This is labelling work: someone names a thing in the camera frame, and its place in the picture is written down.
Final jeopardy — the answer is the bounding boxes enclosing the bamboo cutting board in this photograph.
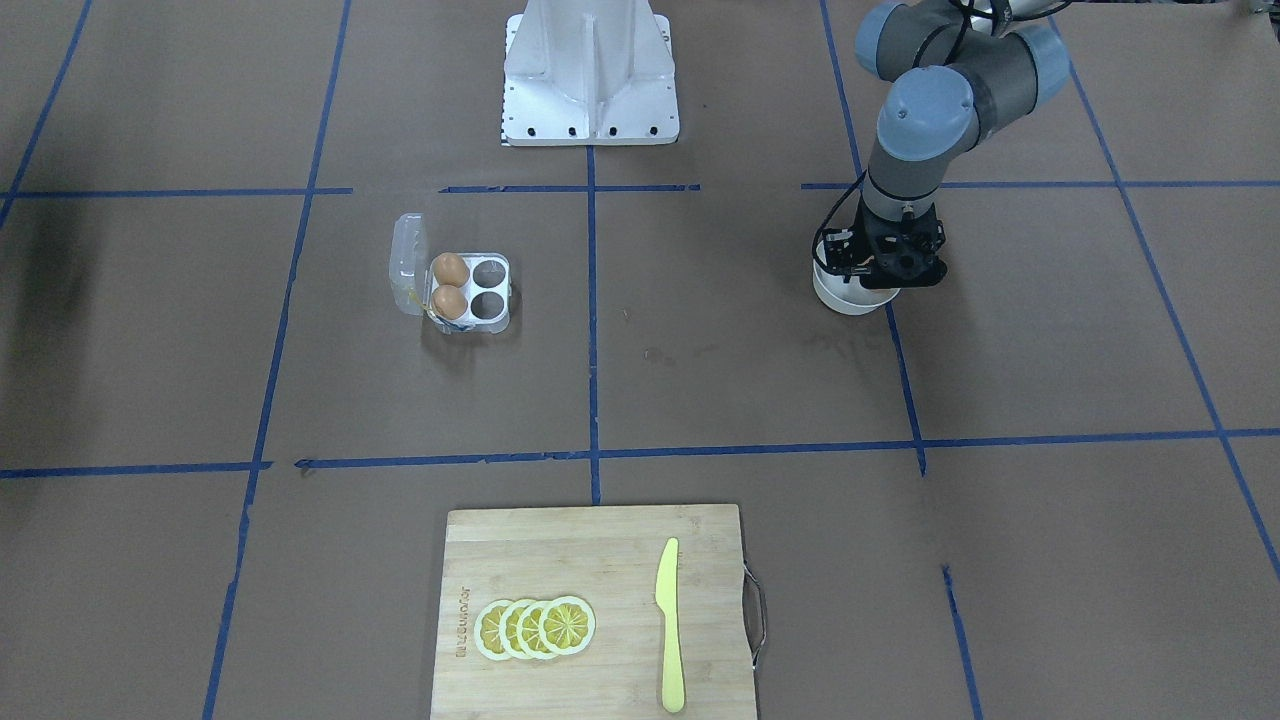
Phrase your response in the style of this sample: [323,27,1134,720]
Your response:
[429,503,758,719]

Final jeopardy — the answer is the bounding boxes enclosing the yellow plastic knife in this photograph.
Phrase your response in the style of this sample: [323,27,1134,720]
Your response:
[654,537,686,715]

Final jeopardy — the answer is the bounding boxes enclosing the white bowl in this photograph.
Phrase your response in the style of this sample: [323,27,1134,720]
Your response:
[812,260,901,316]

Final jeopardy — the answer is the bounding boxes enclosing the brown egg back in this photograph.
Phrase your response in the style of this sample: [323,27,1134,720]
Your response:
[431,252,470,288]

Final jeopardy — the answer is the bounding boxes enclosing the clear plastic egg box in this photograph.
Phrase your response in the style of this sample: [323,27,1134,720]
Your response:
[387,213,513,334]

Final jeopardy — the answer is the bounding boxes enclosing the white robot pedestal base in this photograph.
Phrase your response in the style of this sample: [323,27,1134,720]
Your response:
[500,1,681,147]

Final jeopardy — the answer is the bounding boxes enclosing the brown egg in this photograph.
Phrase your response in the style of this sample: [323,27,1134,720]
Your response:
[431,252,470,288]
[430,284,468,322]

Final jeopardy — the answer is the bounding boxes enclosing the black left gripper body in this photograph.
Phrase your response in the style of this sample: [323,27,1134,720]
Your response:
[822,206,948,290]

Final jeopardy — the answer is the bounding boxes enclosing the brown egg front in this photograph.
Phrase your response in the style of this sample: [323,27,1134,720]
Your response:
[430,284,468,322]

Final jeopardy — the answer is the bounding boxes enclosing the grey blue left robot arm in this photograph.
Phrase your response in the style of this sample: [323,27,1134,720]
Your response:
[812,1,1070,296]

